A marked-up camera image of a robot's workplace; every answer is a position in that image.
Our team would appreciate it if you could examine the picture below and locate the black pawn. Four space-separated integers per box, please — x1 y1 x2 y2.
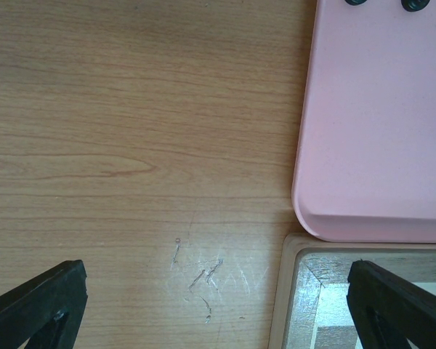
345 0 367 6
401 0 430 12

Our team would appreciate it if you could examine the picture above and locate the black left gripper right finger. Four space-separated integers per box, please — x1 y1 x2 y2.
347 260 436 348

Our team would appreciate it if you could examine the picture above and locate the wooden chess board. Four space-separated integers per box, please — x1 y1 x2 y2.
268 233 436 348

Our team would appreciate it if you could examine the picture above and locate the pink plastic tray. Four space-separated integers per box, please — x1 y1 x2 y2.
292 1 436 244

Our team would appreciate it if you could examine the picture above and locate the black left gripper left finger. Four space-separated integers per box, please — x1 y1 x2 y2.
0 260 88 348

